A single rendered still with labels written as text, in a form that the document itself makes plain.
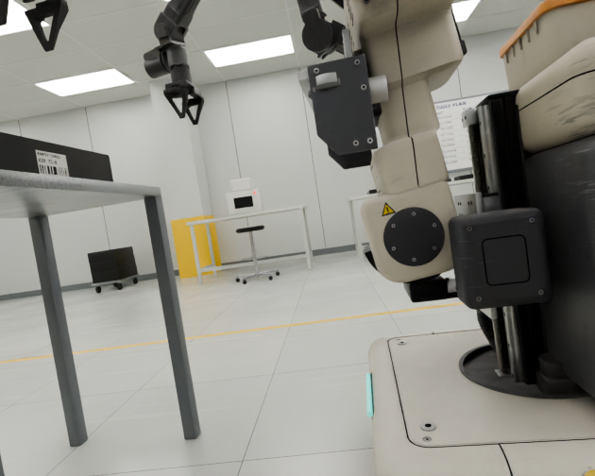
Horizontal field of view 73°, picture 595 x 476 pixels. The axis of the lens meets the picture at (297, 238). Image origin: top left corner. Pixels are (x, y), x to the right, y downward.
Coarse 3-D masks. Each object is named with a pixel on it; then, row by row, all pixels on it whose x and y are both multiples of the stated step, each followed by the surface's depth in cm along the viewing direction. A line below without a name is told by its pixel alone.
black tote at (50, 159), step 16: (0, 144) 84; (16, 144) 88; (32, 144) 92; (48, 144) 97; (0, 160) 83; (16, 160) 87; (32, 160) 92; (48, 160) 96; (64, 160) 102; (80, 160) 108; (96, 160) 115; (64, 176) 101; (80, 176) 107; (96, 176) 114
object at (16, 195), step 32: (0, 192) 75; (32, 192) 81; (64, 192) 87; (96, 192) 95; (128, 192) 108; (160, 192) 125; (32, 224) 129; (160, 224) 122; (160, 256) 123; (160, 288) 124; (64, 320) 133; (64, 352) 131; (64, 384) 132; (192, 384) 128; (64, 416) 132; (192, 416) 125
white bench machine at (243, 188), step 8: (232, 184) 517; (240, 184) 517; (248, 184) 517; (232, 192) 515; (240, 192) 514; (248, 192) 514; (256, 192) 514; (232, 200) 514; (240, 200) 514; (248, 200) 514; (256, 200) 514; (232, 208) 514; (240, 208) 514; (248, 208) 515; (256, 208) 515
